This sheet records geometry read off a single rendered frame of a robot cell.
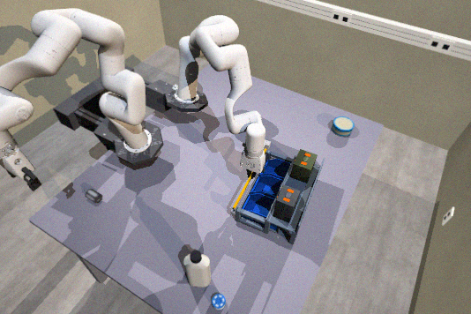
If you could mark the blue open bin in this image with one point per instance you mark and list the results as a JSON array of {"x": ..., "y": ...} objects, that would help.
[
  {"x": 259, "y": 204},
  {"x": 267, "y": 185},
  {"x": 276, "y": 168}
]

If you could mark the white bottle with black cap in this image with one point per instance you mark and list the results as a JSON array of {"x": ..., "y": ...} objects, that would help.
[{"x": 197, "y": 269}]

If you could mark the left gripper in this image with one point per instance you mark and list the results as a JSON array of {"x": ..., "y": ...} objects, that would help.
[{"x": 255, "y": 164}]

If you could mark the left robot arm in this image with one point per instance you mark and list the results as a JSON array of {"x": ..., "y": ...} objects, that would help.
[{"x": 214, "y": 42}]

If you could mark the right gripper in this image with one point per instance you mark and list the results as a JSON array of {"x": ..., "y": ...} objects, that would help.
[{"x": 17, "y": 164}]

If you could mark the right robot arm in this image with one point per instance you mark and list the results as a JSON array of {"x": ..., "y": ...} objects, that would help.
[{"x": 58, "y": 36}]

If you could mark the round blue and cream tin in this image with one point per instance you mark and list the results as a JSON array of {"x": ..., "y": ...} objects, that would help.
[{"x": 342, "y": 126}]

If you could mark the grey metal rack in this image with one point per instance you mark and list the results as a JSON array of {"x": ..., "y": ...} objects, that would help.
[{"x": 284, "y": 228}]

